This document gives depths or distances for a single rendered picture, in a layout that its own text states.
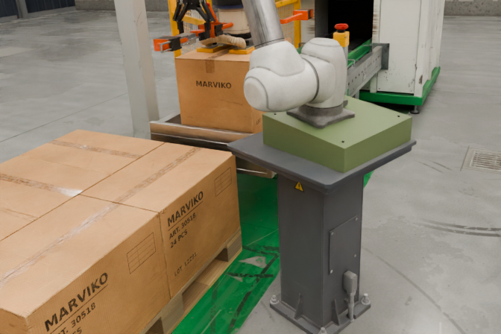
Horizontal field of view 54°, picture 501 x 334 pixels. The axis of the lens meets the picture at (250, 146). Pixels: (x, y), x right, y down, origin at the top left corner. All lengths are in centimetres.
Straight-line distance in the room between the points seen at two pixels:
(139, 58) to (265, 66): 204
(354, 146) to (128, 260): 85
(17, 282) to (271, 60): 101
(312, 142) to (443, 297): 102
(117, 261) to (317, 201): 71
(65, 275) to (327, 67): 104
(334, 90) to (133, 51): 206
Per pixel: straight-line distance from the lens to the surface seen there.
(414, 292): 233
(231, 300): 224
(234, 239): 243
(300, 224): 187
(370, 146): 165
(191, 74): 242
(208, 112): 243
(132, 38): 347
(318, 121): 168
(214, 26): 236
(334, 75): 165
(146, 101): 354
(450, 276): 246
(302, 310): 210
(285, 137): 171
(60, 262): 168
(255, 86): 149
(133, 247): 176
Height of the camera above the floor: 142
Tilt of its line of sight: 22 degrees down
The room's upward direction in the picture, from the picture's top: 3 degrees counter-clockwise
